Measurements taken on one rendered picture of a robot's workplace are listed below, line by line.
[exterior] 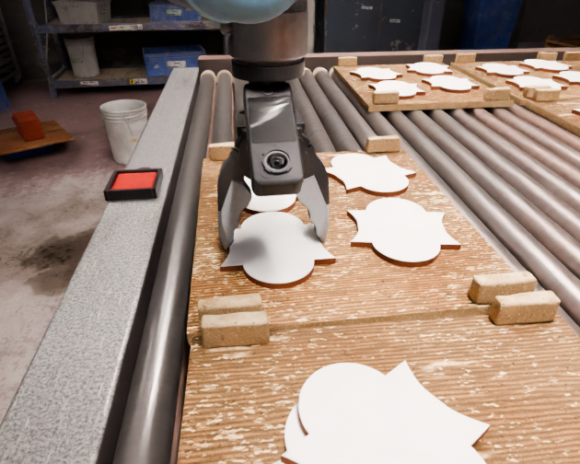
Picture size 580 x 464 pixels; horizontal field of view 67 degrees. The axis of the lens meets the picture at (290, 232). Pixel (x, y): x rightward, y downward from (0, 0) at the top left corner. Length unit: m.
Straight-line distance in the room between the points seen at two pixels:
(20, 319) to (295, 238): 1.66
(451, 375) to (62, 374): 0.34
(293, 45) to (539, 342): 0.34
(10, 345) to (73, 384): 1.54
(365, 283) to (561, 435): 0.21
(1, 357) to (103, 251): 1.38
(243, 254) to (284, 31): 0.23
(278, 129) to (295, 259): 0.15
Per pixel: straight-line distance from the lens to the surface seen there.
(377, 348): 0.41
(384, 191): 0.64
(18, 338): 1.99
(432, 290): 0.48
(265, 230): 0.54
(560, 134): 1.07
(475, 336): 0.44
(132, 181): 0.73
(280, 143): 0.40
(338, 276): 0.48
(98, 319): 0.50
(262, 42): 0.42
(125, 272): 0.55
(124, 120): 3.11
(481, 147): 0.92
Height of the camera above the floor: 1.23
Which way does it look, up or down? 32 degrees down
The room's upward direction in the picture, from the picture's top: straight up
